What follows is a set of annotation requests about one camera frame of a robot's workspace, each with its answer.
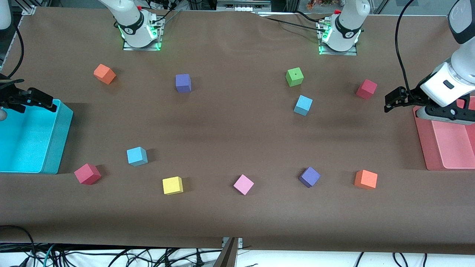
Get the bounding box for pink foam cube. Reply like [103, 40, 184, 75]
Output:
[233, 174, 255, 196]

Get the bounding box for yellow foam cube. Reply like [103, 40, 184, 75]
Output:
[162, 176, 184, 195]

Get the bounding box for brown table cover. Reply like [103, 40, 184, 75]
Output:
[0, 7, 475, 254]

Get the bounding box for pink plastic bin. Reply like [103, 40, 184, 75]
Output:
[413, 96, 475, 172]

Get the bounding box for teal cable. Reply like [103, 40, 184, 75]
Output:
[43, 244, 56, 267]

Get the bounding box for cyan plastic bin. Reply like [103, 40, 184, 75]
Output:
[0, 98, 74, 175]

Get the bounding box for light blue foam cube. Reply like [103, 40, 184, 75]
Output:
[127, 146, 148, 167]
[294, 95, 313, 116]

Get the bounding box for grey metal device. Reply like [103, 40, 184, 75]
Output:
[217, 0, 271, 11]

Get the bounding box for orange foam cube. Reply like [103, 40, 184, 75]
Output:
[94, 64, 117, 85]
[354, 169, 378, 190]

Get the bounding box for orange background clutter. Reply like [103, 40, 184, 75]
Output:
[306, 0, 334, 10]

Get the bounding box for black base cable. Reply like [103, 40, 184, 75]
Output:
[260, 16, 329, 32]

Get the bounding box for dark slanted post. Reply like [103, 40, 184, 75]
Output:
[213, 237, 240, 267]

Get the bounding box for black looped cable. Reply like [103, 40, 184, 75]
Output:
[0, 225, 36, 267]

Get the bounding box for purple foam cube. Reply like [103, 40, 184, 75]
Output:
[175, 74, 192, 93]
[299, 167, 321, 188]

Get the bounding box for green foam cube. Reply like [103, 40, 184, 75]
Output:
[285, 67, 304, 87]

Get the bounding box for red foam cube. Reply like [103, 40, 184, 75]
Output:
[74, 163, 102, 185]
[356, 79, 378, 100]

